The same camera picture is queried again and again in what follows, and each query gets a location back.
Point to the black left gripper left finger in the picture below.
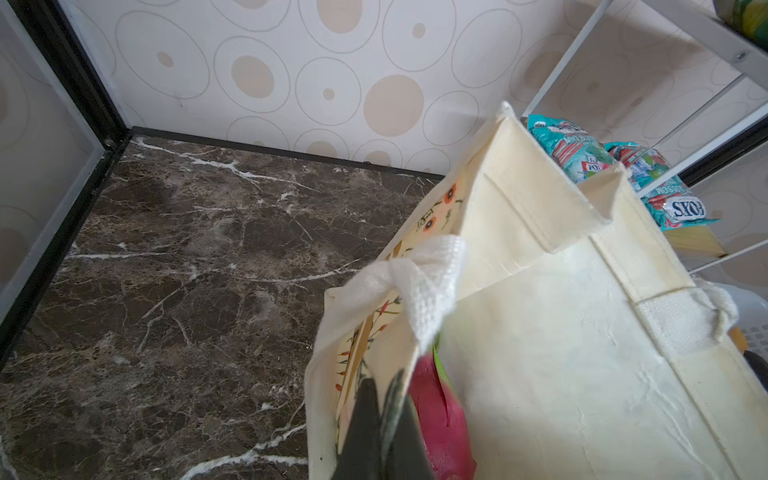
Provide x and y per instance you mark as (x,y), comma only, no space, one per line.
(361,454)

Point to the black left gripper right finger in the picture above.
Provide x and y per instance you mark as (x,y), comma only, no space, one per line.
(403,454)

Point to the pink dragon fruit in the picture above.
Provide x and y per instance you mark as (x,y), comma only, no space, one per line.
(441,418)

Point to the floral canvas grocery bag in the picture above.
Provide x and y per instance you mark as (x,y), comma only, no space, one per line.
(576,342)

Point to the green yellow snack bag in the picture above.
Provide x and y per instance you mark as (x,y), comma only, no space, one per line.
(748,17)

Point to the teal red candy bag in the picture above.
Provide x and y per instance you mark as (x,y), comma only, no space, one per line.
(578,153)

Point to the teal Fox's candy bag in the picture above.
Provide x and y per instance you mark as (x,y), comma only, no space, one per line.
(672,205)

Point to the yellow potato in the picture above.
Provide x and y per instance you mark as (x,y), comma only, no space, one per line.
(738,339)

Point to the purple eggplant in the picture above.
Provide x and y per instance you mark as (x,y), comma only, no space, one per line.
(759,366)

